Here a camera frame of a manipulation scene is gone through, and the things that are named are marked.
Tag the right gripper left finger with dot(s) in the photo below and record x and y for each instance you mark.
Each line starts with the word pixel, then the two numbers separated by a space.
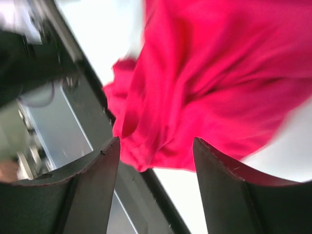
pixel 74 199

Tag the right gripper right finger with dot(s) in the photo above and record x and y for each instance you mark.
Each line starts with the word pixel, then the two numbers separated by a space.
pixel 238 199

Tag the magenta t shirt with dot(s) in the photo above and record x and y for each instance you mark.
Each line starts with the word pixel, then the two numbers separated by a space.
pixel 226 71

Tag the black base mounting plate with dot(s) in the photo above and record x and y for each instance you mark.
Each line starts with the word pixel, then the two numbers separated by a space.
pixel 139 204

